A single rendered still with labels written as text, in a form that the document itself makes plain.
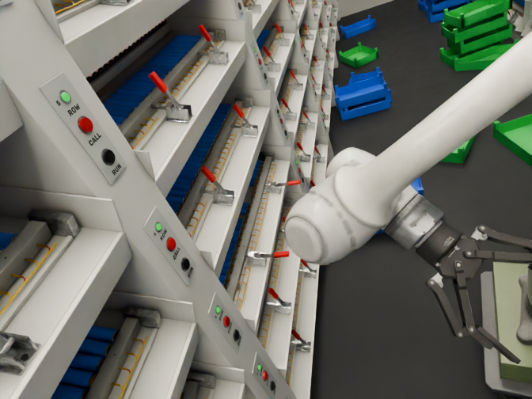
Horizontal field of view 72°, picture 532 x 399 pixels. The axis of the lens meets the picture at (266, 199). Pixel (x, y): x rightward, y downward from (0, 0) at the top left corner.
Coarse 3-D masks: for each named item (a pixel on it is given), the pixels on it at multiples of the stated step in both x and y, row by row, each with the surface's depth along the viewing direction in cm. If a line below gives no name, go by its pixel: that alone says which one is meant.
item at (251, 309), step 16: (272, 160) 116; (288, 160) 118; (272, 176) 112; (272, 208) 101; (272, 224) 96; (256, 240) 92; (272, 240) 92; (256, 272) 84; (256, 288) 81; (240, 304) 78; (256, 304) 78; (256, 320) 75
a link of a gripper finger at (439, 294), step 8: (432, 280) 61; (432, 288) 60; (440, 288) 60; (440, 296) 60; (440, 304) 61; (448, 304) 59; (448, 312) 59; (448, 320) 59; (456, 320) 59; (456, 328) 58; (456, 336) 59
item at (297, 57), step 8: (280, 0) 152; (280, 8) 154; (288, 8) 155; (272, 16) 156; (280, 16) 156; (288, 16) 155; (296, 24) 165; (296, 32) 162; (296, 40) 161; (296, 48) 163; (296, 56) 166; (312, 80) 180; (312, 88) 176; (312, 96) 177; (320, 120) 184; (320, 128) 187; (328, 144) 193; (328, 152) 195; (328, 160) 198
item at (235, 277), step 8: (264, 168) 111; (272, 168) 113; (264, 176) 108; (256, 192) 102; (256, 200) 99; (256, 208) 97; (256, 216) 97; (248, 224) 92; (248, 232) 90; (248, 240) 88; (240, 248) 86; (248, 248) 88; (240, 256) 84; (240, 264) 83; (232, 272) 81; (240, 272) 81; (232, 280) 79; (232, 288) 78; (232, 296) 76
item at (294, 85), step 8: (288, 64) 168; (296, 64) 168; (304, 64) 167; (288, 72) 166; (296, 72) 168; (304, 72) 169; (288, 80) 162; (296, 80) 156; (304, 80) 166; (280, 88) 156; (288, 88) 159; (296, 88) 158; (304, 88) 159; (280, 96) 148; (288, 96) 151; (296, 96) 153; (304, 96) 163; (280, 104) 142; (288, 104) 146; (296, 104) 147; (288, 112) 137; (296, 112) 138; (288, 120) 138; (296, 120) 138; (288, 128) 133; (296, 128) 133
